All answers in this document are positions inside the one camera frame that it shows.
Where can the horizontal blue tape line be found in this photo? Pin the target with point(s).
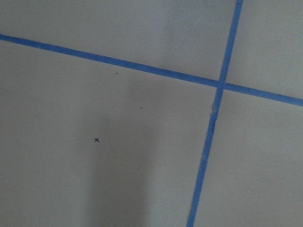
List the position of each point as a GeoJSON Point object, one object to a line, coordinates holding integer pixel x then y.
{"type": "Point", "coordinates": [154, 70]}

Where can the long vertical blue tape line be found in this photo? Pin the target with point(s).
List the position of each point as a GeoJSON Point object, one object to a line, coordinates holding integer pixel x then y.
{"type": "Point", "coordinates": [214, 114]}

